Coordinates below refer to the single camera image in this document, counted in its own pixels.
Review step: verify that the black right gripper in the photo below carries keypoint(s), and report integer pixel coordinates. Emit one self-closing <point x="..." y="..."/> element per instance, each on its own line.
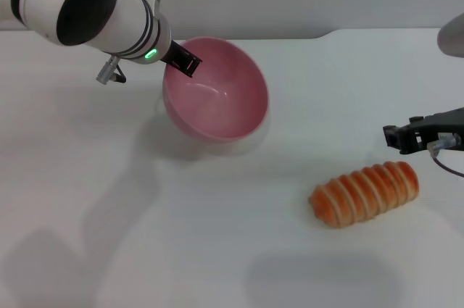
<point x="442" y="128"/>

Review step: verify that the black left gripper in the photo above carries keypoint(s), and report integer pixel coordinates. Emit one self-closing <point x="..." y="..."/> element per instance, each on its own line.
<point x="174" y="51"/>

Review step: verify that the pink plastic bowl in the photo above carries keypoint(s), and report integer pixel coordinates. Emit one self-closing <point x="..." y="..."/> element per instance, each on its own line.
<point x="217" y="94"/>

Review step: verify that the orange striped bread roll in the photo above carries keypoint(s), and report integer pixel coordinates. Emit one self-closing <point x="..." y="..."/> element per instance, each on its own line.
<point x="366" y="194"/>

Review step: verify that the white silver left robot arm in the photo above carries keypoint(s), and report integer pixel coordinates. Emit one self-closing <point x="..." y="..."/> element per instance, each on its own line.
<point x="90" y="11"/>

